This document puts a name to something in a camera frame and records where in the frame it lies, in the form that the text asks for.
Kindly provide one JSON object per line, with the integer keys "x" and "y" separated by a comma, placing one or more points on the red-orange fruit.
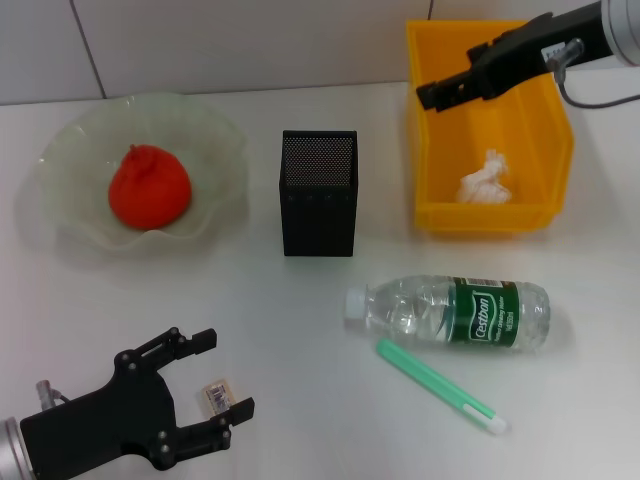
{"x": 150, "y": 190}

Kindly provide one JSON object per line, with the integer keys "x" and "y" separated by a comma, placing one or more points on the pale green glass fruit plate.
{"x": 210, "y": 150}

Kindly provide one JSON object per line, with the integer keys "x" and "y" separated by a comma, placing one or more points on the yellow plastic bin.
{"x": 550, "y": 165}

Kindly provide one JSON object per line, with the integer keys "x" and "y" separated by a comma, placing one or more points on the black mesh pen holder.
{"x": 317, "y": 220}

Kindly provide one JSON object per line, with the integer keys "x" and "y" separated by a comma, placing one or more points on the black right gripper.
{"x": 525, "y": 50}

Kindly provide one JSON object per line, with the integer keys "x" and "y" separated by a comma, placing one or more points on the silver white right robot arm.
{"x": 625, "y": 25}

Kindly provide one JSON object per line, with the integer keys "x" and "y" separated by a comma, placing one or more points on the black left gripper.
{"x": 100, "y": 425}

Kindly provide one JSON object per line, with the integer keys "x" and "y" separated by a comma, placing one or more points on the beige eraser with barcode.
{"x": 219, "y": 397}

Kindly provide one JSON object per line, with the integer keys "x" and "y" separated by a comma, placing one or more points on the white paper ball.
{"x": 482, "y": 185}

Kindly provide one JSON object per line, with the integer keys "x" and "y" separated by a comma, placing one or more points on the clear green-label water bottle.
{"x": 410, "y": 310}

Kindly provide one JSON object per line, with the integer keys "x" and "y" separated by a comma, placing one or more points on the mint green pen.
{"x": 425, "y": 380}

